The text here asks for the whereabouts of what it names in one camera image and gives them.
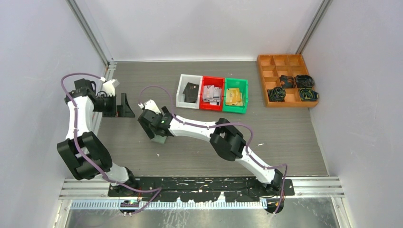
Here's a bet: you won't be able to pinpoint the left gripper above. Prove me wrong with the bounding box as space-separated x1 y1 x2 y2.
93 93 134 117

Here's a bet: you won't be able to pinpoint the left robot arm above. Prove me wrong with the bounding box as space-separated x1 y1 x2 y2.
57 77 139 196

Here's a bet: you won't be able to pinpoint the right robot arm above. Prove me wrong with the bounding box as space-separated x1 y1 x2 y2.
138 108 283 195

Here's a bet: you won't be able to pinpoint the black card in white bin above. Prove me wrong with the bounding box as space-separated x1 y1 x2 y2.
182 82 199 103

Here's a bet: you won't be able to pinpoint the silver cards in red bin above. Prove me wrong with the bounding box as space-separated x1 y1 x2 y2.
202 85 222 106

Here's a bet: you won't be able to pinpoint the gold cards in green bin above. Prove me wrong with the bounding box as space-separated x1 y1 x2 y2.
225 88 243 106

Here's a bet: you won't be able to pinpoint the white plastic bin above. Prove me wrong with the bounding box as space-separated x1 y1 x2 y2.
176 74 203 109

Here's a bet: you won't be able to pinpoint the red plastic bin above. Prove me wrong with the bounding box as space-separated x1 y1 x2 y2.
199 76 225 112

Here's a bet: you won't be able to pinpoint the green plastic bin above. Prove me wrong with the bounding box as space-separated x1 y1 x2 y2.
223 77 249 114

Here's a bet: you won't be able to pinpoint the rolled dark sock lower left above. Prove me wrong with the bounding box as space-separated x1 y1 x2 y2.
267 87 286 102

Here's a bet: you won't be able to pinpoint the rolled dark sock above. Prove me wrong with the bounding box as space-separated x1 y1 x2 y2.
295 75 315 88
298 88 319 102
279 75 296 89
267 87 286 102

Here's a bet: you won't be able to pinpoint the orange wooden compartment tray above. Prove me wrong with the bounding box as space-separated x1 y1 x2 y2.
256 54 319 108

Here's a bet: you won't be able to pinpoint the rolled dark sock upper left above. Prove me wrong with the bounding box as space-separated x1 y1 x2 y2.
279 75 296 89

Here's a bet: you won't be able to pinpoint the rolled dark sock upper right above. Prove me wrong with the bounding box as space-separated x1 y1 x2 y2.
295 75 315 88

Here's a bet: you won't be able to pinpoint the rolled dark sock lower right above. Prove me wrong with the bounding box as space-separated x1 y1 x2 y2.
298 88 319 102

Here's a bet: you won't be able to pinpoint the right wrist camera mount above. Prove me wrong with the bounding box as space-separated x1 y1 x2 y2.
144 99 161 114

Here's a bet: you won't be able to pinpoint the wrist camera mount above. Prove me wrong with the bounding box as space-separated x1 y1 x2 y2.
144 99 161 114
101 79 120 96

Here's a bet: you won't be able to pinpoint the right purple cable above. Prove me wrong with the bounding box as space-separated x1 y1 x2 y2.
138 85 288 215

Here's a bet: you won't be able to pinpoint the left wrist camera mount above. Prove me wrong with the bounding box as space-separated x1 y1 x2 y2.
101 79 120 96

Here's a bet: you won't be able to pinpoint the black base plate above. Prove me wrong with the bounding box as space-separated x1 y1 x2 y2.
107 176 295 204

